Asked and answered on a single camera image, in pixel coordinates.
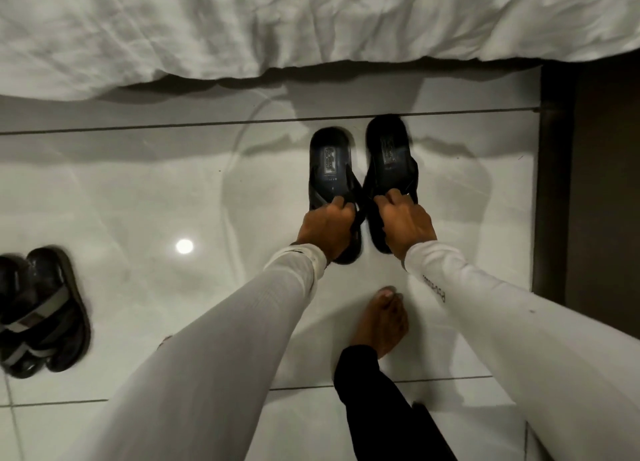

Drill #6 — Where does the person's left hand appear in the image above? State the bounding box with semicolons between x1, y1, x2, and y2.
296;196;359;264

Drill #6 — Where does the person's right hand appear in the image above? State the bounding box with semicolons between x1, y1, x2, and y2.
374;188;438;269

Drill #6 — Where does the black slide sandal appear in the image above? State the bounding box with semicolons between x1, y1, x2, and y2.
363;114;420;255
308;127;365;266

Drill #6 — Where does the person's left forearm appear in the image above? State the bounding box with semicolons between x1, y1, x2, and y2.
59;243;329;461

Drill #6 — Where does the person's right forearm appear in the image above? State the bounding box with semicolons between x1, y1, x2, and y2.
403;240;640;461

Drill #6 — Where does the person's bare foot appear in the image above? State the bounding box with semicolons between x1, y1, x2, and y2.
348;286;411;360

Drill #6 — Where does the white bed sheet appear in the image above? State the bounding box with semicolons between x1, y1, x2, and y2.
0;0;640;102

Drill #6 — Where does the person's black trouser leg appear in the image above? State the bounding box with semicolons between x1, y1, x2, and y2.
333;345;459;461

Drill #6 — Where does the dark wooden bed frame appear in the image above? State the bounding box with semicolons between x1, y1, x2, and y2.
531;46;640;341

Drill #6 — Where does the black sandal with grey straps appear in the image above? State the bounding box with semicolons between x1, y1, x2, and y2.
24;246;93;374
0;253;48;379

